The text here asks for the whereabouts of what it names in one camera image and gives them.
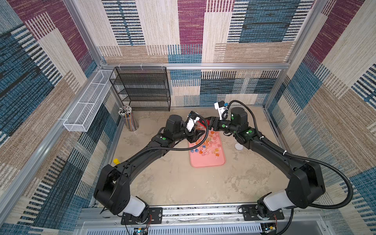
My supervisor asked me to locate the white jar lid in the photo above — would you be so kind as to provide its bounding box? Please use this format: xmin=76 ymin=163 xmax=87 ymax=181
xmin=235 ymin=143 xmax=243 ymax=151

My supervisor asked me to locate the candy jar red lid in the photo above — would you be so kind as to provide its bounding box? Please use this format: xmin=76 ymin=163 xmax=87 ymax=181
xmin=195 ymin=119 xmax=211 ymax=130

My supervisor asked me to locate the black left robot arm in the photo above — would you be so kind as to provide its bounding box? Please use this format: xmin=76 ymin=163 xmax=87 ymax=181
xmin=94 ymin=112 xmax=209 ymax=216

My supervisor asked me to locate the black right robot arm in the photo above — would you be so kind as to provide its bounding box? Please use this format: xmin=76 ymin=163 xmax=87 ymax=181
xmin=207 ymin=107 xmax=325 ymax=212

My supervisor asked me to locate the pile of lollipop candies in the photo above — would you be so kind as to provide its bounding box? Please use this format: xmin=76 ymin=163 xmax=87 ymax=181
xmin=189 ymin=131 xmax=225 ymax=160

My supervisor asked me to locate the pink plastic tray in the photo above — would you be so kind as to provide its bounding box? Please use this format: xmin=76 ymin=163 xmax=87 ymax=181
xmin=188 ymin=129 xmax=226 ymax=168

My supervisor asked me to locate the cup of coloured pencils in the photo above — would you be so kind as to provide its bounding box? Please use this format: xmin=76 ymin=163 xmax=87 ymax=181
xmin=118 ymin=106 xmax=139 ymax=131

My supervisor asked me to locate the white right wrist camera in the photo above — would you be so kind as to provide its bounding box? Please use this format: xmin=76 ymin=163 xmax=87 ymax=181
xmin=214 ymin=101 xmax=229 ymax=120

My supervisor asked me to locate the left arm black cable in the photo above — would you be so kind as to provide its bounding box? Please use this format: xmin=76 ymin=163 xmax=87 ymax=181
xmin=123 ymin=114 xmax=210 ymax=165

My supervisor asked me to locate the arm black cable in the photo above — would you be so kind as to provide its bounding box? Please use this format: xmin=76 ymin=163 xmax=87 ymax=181
xmin=227 ymin=99 xmax=354 ymax=210
xmin=123 ymin=114 xmax=210 ymax=165

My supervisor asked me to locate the black wire shelf rack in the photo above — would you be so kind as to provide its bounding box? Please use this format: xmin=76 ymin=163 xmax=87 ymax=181
xmin=109 ymin=67 xmax=171 ymax=111

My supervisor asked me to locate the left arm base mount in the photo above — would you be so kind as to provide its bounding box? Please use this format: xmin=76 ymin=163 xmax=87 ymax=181
xmin=121 ymin=207 xmax=163 ymax=225

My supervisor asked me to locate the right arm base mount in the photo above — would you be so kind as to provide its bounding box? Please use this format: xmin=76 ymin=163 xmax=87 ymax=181
xmin=238 ymin=204 xmax=285 ymax=221

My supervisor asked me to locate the white wire mesh basket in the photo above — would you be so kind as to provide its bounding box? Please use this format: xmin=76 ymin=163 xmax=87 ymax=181
xmin=63 ymin=70 xmax=112 ymax=132

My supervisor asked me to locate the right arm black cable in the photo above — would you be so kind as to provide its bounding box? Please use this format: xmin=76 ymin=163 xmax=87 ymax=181
xmin=227 ymin=99 xmax=354 ymax=210

